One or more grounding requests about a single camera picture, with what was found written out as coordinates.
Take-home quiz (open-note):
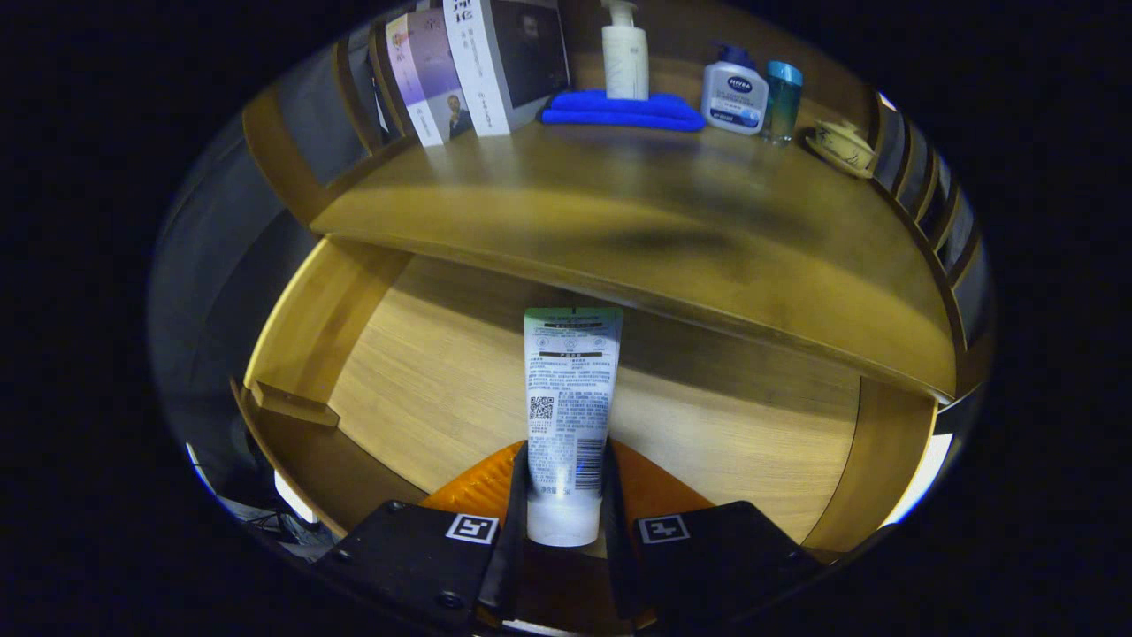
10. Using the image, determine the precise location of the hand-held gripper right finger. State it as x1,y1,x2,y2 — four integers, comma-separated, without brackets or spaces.
601,438,828,633

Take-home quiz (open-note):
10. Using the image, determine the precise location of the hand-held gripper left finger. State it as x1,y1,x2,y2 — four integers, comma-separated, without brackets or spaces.
314,440,532,633

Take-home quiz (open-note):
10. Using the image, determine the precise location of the white cosmetic tube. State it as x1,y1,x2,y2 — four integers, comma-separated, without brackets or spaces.
523,306,623,548

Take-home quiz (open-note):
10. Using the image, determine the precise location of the wooden drawer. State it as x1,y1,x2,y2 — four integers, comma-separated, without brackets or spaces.
232,234,940,558

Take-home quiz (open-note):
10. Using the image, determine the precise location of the wooden countertop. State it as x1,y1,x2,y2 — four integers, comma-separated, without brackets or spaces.
310,119,960,403

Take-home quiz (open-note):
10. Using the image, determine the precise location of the wooden cabinet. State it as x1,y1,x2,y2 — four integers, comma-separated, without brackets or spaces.
241,0,998,417

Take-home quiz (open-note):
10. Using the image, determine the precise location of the black backdrop cloth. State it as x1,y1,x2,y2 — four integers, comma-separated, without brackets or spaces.
149,53,319,505

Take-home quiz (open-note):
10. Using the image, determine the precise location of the blue folded cloth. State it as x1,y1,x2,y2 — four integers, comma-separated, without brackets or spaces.
539,88,707,134

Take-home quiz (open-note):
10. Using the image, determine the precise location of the beige lidded teacup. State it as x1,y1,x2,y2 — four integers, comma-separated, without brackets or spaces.
805,119,878,180

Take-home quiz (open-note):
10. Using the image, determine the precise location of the white book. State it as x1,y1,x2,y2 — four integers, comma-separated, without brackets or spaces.
442,0,571,138

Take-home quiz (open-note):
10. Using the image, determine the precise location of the white blue-capped lotion bottle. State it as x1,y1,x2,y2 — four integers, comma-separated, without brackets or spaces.
701,42,769,136

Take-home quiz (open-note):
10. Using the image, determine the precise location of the purple book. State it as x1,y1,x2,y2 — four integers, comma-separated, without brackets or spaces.
385,11,476,148

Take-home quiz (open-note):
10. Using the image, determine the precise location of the teal bottle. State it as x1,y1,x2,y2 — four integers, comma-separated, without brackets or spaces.
762,60,805,145

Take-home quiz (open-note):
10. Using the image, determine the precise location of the white pump bottle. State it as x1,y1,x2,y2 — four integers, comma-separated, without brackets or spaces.
601,0,649,100

